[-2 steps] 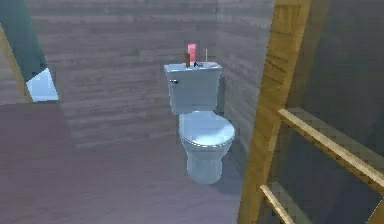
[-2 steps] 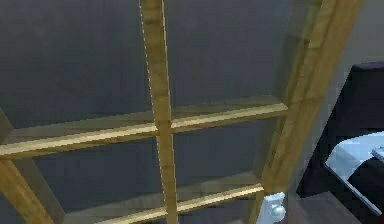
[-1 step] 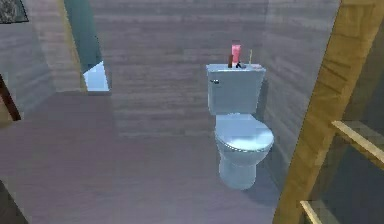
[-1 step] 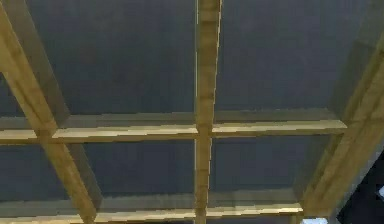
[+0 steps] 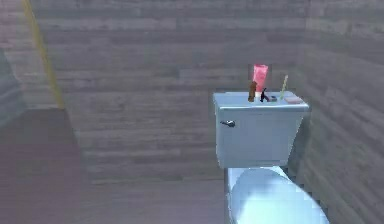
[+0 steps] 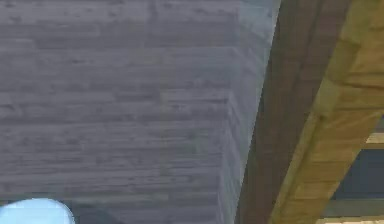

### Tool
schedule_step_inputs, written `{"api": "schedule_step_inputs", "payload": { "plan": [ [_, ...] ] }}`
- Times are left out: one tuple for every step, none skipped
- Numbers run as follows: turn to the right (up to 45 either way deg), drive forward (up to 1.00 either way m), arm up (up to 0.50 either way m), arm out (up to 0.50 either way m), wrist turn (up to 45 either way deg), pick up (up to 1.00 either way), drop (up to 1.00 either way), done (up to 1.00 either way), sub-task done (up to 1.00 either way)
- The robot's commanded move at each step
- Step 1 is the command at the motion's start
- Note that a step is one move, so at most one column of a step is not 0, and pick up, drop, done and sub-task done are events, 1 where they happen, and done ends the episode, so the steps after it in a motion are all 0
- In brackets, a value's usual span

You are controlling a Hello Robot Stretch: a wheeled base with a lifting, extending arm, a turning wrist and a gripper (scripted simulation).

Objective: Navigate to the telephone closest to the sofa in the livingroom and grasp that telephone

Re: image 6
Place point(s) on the grey wooden cabinet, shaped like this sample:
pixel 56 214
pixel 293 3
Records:
pixel 126 100

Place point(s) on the dark blue furniture piece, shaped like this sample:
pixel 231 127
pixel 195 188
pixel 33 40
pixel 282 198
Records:
pixel 363 175

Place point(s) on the pale blue round object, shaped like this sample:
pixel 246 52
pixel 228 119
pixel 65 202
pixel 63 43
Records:
pixel 33 212

